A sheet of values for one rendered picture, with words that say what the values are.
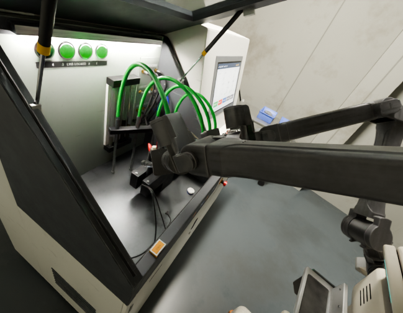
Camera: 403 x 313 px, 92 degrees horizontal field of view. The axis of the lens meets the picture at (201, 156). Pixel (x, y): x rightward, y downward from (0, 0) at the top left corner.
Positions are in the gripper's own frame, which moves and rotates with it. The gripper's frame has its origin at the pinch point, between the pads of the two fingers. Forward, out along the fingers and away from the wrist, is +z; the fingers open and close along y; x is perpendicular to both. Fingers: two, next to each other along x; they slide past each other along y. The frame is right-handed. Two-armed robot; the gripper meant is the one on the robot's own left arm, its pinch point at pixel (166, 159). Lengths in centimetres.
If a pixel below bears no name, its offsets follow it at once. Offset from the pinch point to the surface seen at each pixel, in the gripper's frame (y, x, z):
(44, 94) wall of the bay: 32.3, -24.6, 12.5
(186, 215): -7.6, 24.0, 18.1
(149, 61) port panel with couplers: -4, -45, 33
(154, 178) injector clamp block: 2.1, 8.2, 27.9
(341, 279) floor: -169, 147, 82
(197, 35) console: -24, -52, 23
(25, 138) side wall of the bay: 32.7, -9.8, -1.7
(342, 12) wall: -238, -137, 99
